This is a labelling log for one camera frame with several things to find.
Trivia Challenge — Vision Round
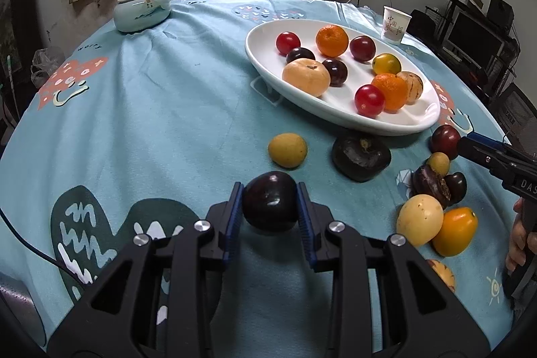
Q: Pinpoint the clear plastic bag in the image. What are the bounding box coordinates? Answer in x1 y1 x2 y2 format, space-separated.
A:
30 47 65 90

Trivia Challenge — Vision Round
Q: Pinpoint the white plate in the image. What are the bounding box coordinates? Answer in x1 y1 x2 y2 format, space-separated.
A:
245 19 441 137

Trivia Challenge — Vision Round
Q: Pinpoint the computer monitor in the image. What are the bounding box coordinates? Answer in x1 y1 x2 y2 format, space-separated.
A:
442 8 506 67

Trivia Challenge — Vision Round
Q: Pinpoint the dark wrinkled passion fruit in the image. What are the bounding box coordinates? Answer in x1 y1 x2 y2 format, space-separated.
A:
411 164 451 210

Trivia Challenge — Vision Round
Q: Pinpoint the yellow loquat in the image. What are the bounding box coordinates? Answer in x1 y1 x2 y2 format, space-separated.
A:
427 152 451 176
268 132 308 168

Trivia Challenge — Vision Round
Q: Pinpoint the pale orange persimmon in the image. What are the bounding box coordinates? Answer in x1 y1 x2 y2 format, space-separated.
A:
282 59 331 98

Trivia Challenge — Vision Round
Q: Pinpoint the white paper cup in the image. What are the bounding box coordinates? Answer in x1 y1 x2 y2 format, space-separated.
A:
382 6 412 44

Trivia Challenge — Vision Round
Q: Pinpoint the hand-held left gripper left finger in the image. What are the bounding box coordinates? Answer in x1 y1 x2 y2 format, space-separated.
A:
45 182 245 358

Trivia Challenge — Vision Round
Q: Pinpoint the dark red plum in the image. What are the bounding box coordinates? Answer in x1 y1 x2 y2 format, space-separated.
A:
430 124 462 160
349 35 376 62

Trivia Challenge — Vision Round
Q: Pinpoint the small striped pepino melon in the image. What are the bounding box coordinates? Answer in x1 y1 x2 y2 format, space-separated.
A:
396 71 424 105

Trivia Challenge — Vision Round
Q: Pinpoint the clear plastic stand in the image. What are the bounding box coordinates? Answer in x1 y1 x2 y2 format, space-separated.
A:
251 76 286 106

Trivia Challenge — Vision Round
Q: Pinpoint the green-yellow orange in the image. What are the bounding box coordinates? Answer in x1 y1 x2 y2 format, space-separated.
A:
372 53 402 76

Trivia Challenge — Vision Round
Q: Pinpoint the black cable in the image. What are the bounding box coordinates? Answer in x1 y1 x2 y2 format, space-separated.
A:
0 207 91 285

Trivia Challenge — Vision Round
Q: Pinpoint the red cherry tomato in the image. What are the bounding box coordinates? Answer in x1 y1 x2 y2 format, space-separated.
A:
276 32 301 54

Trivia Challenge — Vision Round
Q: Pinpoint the black hat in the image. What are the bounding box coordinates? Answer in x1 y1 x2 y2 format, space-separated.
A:
409 9 441 38

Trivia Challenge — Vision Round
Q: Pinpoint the dark wooden desk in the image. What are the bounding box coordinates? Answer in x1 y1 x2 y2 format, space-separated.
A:
411 10 537 124

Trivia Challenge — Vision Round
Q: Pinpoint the person's right hand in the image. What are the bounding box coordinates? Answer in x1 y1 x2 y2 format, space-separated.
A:
505 199 537 275

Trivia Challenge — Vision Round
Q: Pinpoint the black speaker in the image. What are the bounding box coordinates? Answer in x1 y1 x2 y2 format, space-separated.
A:
487 0 515 32

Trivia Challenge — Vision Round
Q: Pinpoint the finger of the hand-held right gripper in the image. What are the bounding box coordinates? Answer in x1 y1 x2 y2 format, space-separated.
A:
457 137 510 185
467 132 537 163

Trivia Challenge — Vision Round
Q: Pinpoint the orange mandarin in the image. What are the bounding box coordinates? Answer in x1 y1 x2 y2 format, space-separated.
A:
371 73 409 112
315 24 350 58

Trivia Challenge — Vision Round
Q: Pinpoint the orange yellow tomato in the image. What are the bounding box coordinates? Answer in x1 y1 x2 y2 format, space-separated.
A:
432 206 479 257

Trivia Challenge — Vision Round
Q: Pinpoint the pale yellow passion fruit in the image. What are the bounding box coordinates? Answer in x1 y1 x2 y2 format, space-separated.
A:
396 194 444 248

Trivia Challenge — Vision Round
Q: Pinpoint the pale green ceramic jar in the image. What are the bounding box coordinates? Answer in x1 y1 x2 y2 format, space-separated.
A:
114 0 172 34

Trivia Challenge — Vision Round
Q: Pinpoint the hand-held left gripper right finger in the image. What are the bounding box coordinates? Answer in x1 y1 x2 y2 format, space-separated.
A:
296 182 492 358

